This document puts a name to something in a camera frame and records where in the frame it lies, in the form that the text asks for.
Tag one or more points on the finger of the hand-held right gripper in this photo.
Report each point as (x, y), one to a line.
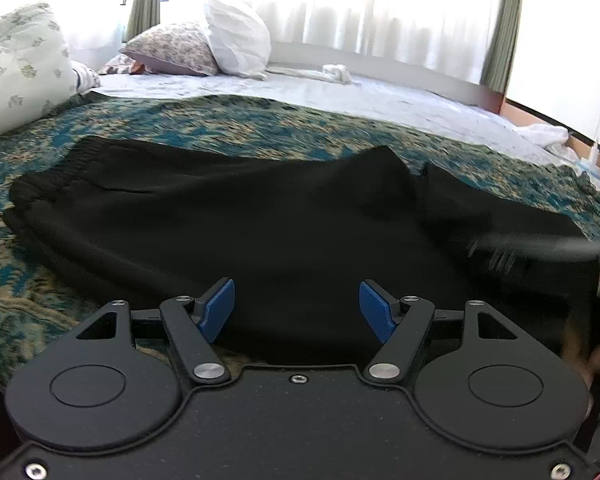
(530, 252)

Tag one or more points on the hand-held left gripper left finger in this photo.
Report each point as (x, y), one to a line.
(216, 310)

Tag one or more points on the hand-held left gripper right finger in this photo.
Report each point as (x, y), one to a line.
(377, 312)

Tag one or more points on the black pants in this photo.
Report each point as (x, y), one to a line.
(280, 230)

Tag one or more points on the crumpled white cloth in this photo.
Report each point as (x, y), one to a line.
(542, 136)

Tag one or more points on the brown wooden board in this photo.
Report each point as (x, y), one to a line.
(545, 117)

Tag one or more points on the teal patterned blanket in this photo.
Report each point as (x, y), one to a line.
(205, 120)

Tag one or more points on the white bed sheet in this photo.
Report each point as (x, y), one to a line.
(355, 97)

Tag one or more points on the green curtain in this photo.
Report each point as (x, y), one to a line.
(502, 25)
(145, 0)

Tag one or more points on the small white knotted cloth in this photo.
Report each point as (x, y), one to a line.
(337, 72)

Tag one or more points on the purple floral pillow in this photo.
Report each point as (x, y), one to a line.
(172, 50)

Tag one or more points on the striped cloth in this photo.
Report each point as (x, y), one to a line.
(86, 76)

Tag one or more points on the white pillow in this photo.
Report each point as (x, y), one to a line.
(237, 40)

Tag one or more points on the sheer white curtain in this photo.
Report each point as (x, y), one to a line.
(355, 5)

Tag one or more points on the green floral pillow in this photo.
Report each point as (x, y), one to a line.
(22, 67)

